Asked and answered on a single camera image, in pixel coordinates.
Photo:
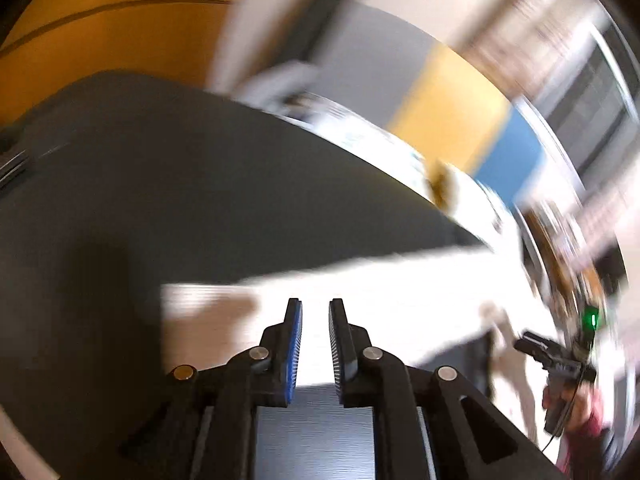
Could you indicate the grey yellow blue sofa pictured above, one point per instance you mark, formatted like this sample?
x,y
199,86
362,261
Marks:
x,y
450,100

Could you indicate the beige patterned curtain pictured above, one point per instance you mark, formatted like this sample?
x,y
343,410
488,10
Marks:
x,y
525,25

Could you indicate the white knit sweater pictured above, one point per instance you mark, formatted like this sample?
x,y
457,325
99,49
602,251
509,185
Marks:
x,y
400,300

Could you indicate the white deer print pillow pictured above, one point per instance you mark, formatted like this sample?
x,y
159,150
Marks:
x,y
470,195

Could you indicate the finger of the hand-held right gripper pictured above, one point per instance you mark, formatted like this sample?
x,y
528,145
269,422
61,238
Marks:
x,y
537,346

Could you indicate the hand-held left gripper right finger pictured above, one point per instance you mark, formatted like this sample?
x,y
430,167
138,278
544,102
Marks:
x,y
336,355

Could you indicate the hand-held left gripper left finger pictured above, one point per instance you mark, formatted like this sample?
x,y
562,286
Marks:
x,y
292,355

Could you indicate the large white frame window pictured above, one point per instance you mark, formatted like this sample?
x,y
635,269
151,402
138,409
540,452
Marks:
x,y
590,100

